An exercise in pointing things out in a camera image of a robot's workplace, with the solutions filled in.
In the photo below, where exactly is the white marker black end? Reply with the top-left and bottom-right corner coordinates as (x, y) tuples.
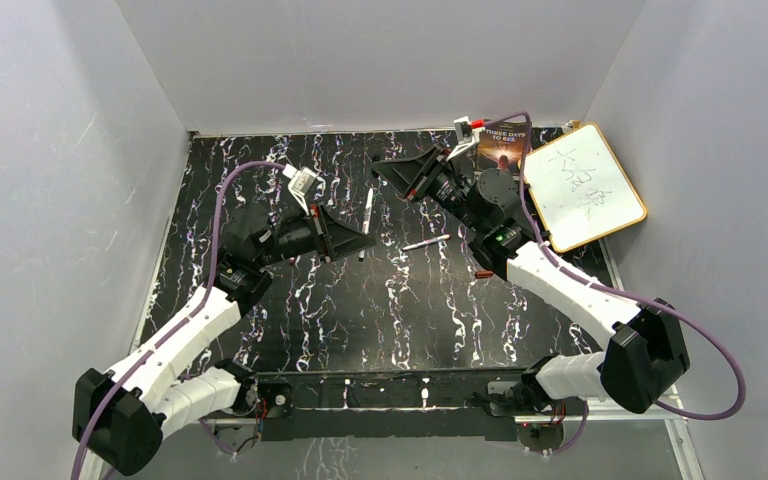
(362, 187), (375, 234)

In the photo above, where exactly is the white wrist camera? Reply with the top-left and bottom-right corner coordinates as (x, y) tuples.
(447, 116), (485, 160)
(282, 165), (324, 217)

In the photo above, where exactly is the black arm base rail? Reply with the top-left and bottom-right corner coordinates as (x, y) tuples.
(211, 367), (677, 458)

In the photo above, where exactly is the yellow framed whiteboard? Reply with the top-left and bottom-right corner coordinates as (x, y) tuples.
(524, 123), (648, 253)

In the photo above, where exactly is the white marker pen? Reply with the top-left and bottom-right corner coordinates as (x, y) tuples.
(401, 234), (451, 252)

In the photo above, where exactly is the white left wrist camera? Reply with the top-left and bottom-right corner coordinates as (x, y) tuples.
(282, 165), (324, 217)

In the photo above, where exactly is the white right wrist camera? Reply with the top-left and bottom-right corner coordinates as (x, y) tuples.
(447, 116), (485, 160)

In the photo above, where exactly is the dark paperback book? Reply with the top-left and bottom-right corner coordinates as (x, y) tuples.
(475, 118), (531, 176)

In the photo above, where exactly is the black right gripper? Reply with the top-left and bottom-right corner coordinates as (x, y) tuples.
(374, 143), (486, 234)

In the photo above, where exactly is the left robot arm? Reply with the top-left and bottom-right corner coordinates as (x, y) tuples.
(72, 204), (376, 476)

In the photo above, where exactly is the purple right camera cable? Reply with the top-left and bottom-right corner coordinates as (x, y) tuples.
(483, 111), (748, 422)

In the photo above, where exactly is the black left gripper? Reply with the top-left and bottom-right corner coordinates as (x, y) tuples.
(256, 200), (376, 268)

